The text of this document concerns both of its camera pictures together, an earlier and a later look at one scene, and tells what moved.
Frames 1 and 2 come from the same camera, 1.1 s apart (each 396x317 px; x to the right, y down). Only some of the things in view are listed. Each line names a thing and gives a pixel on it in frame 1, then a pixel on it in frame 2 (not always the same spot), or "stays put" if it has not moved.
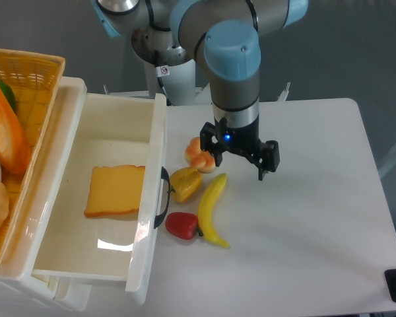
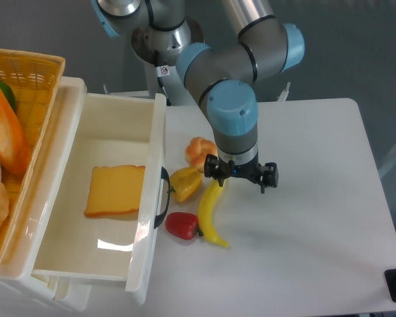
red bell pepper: x=183 y=224 stays put
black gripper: x=245 y=139 -> x=251 y=168
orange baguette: x=4 y=133 stays put
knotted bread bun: x=200 y=159 stays put
